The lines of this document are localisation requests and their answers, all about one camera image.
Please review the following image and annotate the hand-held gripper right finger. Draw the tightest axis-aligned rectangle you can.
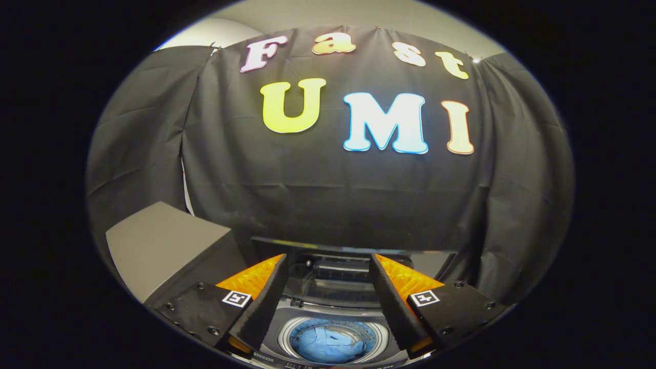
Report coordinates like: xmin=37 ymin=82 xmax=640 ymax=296
xmin=368 ymin=253 xmax=509 ymax=360

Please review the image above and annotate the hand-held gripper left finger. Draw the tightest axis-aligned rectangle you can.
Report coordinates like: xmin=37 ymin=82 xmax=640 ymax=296
xmin=153 ymin=254 xmax=289 ymax=355

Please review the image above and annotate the light blue polo shirt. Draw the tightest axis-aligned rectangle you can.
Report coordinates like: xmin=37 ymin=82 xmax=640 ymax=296
xmin=290 ymin=318 xmax=378 ymax=364

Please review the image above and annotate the black backdrop cloth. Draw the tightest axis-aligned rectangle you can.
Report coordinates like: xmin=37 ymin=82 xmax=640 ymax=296
xmin=85 ymin=26 xmax=575 ymax=308

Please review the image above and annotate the grey cabinet with dark top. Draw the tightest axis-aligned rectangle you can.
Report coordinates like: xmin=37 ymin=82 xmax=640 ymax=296
xmin=105 ymin=201 xmax=248 ymax=308

